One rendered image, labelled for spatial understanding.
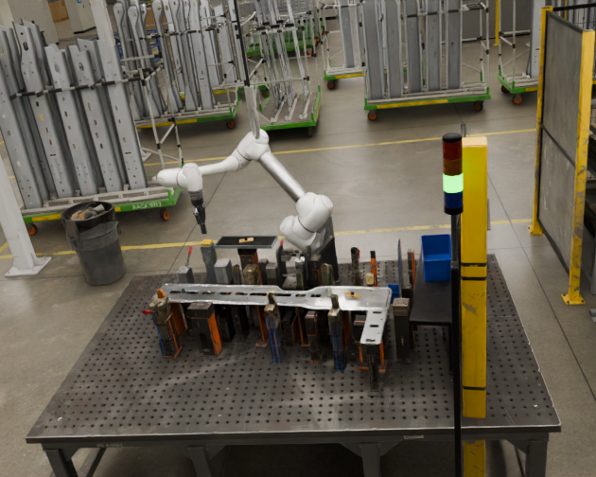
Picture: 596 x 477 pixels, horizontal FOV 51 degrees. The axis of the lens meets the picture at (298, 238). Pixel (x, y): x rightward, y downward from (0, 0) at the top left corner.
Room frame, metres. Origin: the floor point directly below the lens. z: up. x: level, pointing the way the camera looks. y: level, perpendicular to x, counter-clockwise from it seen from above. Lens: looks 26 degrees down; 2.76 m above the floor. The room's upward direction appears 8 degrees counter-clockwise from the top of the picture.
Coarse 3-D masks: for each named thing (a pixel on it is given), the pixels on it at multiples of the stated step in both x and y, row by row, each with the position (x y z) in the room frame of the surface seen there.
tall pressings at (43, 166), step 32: (0, 32) 7.21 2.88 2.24; (32, 32) 7.42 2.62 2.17; (0, 64) 7.01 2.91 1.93; (32, 64) 7.19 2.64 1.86; (64, 64) 7.20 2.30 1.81; (96, 64) 7.37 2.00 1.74; (0, 96) 6.95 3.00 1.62; (32, 96) 7.16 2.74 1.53; (64, 96) 7.14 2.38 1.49; (96, 96) 7.14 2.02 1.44; (128, 96) 7.13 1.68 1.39; (0, 128) 6.97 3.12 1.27; (32, 128) 7.38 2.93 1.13; (64, 128) 7.18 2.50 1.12; (96, 128) 7.09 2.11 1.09; (128, 128) 7.06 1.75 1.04; (32, 160) 7.12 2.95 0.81; (64, 160) 7.16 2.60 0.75; (96, 160) 7.37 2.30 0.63; (128, 160) 7.05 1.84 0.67; (32, 192) 6.87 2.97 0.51; (64, 192) 7.08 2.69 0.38; (96, 192) 7.10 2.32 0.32
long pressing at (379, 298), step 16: (160, 288) 3.25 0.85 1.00; (176, 288) 3.21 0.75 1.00; (192, 288) 3.18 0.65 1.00; (208, 288) 3.16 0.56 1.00; (224, 288) 3.13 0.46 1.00; (240, 288) 3.10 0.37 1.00; (256, 288) 3.08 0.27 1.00; (272, 288) 3.05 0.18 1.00; (320, 288) 2.98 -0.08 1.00; (336, 288) 2.95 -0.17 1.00; (352, 288) 2.93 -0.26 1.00; (368, 288) 2.90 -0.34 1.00; (384, 288) 2.88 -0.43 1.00; (240, 304) 2.94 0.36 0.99; (256, 304) 2.91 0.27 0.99; (288, 304) 2.86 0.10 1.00; (304, 304) 2.84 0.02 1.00; (320, 304) 2.81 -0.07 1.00; (352, 304) 2.77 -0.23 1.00; (368, 304) 2.75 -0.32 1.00; (384, 304) 2.72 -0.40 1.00
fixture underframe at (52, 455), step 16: (48, 448) 2.47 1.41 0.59; (64, 448) 2.46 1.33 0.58; (96, 448) 2.82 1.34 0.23; (176, 448) 2.39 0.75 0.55; (192, 448) 2.34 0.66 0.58; (208, 448) 2.36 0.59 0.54; (224, 448) 2.67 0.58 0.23; (352, 448) 2.24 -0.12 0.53; (368, 448) 2.21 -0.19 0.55; (384, 448) 2.22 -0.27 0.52; (528, 448) 2.10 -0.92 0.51; (544, 448) 2.07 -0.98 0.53; (64, 464) 2.47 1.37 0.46; (96, 464) 2.73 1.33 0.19; (208, 464) 2.35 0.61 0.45; (224, 464) 2.57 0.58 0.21; (368, 464) 2.21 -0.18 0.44; (528, 464) 2.10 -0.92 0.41; (544, 464) 2.07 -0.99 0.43
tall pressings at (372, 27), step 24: (384, 0) 9.69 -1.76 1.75; (408, 0) 9.87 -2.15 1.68; (432, 0) 10.04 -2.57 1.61; (456, 0) 9.72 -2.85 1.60; (384, 24) 9.66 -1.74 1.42; (408, 24) 9.87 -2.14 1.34; (432, 24) 9.78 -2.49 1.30; (456, 24) 9.72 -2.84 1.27; (408, 48) 9.83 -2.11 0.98; (432, 48) 9.77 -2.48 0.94; (456, 48) 9.70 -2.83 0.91; (408, 72) 9.77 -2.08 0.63; (432, 72) 9.74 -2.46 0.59; (456, 72) 9.67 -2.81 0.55
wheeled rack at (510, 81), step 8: (504, 32) 10.18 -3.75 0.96; (512, 32) 10.15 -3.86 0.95; (520, 32) 10.13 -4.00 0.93; (504, 40) 9.81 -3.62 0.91; (504, 64) 10.15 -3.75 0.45; (592, 72) 9.30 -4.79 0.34; (504, 80) 9.82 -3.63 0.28; (512, 80) 9.30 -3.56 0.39; (520, 80) 9.57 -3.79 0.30; (528, 80) 9.55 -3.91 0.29; (536, 80) 9.51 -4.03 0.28; (504, 88) 10.10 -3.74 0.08; (512, 88) 9.28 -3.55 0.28; (520, 88) 9.24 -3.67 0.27; (528, 88) 9.22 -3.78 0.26; (536, 88) 9.21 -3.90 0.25; (520, 96) 9.33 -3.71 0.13
